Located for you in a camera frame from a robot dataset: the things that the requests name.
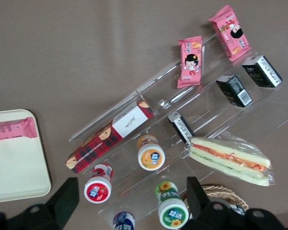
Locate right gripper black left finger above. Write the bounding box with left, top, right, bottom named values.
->
left=8, top=177, right=80, bottom=230

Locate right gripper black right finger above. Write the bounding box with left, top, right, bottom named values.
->
left=182, top=176, right=231, bottom=230

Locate plastic-wrapped sandwich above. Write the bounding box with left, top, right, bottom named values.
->
left=189, top=136, right=276, bottom=187

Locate cream plastic tray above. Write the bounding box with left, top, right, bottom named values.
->
left=0, top=109, right=52, bottom=204

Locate green gum jar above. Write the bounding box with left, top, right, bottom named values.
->
left=155, top=181, right=190, bottom=230

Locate oval wicker basket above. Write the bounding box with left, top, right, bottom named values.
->
left=182, top=184, right=250, bottom=230

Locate red gum jar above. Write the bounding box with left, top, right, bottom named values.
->
left=84, top=163, right=114, bottom=204

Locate aluminium foil container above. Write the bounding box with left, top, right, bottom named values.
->
left=229, top=203, right=246, bottom=216

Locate red plaid cookie box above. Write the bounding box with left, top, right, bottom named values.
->
left=65, top=100, right=155, bottom=174

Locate orange gum jar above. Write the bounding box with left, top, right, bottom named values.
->
left=137, top=134, right=166, bottom=171

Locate blue gum jar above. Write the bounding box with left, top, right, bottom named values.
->
left=112, top=211, right=136, bottom=230

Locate clear acrylic tiered stand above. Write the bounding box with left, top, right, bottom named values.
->
left=135, top=31, right=288, bottom=183
left=69, top=94, right=197, bottom=225

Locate small black snack carton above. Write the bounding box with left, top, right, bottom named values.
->
left=167, top=111, right=195, bottom=144
left=241, top=55, right=283, bottom=88
left=216, top=74, right=253, bottom=108

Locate pink wafer bar wrapper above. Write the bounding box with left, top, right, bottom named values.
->
left=0, top=116, right=38, bottom=142

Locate pink cartoon snack pack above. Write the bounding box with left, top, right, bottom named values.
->
left=208, top=4, right=252, bottom=62
left=177, top=35, right=204, bottom=89

